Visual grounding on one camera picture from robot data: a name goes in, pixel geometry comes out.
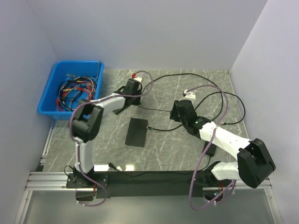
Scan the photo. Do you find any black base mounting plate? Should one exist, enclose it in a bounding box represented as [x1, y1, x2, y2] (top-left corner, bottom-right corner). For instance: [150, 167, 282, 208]
[66, 170, 231, 201]

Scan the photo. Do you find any black network switch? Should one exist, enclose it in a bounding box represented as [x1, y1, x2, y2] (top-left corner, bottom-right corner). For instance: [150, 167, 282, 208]
[125, 118, 148, 147]
[113, 102, 141, 115]

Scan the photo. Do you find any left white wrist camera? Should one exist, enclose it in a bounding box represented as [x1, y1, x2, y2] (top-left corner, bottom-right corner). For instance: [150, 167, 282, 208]
[131, 73, 142, 83]

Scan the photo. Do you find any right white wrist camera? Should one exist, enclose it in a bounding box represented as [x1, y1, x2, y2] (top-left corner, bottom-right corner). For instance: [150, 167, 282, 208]
[182, 90, 196, 102]

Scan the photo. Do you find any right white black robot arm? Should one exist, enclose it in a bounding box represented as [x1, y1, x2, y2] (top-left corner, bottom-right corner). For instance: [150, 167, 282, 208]
[170, 99, 276, 189]

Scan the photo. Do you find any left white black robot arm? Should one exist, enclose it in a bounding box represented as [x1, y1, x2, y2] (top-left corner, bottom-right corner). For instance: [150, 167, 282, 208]
[69, 77, 142, 188]

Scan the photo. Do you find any bundle of coloured cables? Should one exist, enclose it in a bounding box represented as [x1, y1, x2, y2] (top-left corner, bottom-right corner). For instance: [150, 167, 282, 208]
[55, 73, 99, 112]

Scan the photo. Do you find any aluminium rail frame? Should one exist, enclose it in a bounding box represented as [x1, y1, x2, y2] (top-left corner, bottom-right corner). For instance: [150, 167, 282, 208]
[14, 67, 285, 224]

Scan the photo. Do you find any black power adapter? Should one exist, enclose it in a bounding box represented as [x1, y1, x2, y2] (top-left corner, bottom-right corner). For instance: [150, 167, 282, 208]
[202, 141, 217, 157]

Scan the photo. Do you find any long black ethernet cable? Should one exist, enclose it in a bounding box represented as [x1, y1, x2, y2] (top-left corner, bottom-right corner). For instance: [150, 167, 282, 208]
[146, 91, 246, 133]

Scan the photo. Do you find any blue plastic bin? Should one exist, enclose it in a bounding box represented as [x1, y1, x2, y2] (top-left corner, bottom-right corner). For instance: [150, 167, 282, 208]
[37, 61, 105, 120]

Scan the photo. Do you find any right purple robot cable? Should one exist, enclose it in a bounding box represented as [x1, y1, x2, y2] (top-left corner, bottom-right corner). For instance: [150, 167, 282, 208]
[183, 84, 236, 210]

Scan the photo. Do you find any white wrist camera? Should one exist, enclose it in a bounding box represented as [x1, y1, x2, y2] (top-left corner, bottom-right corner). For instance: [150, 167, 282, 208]
[131, 73, 142, 83]
[182, 90, 196, 102]

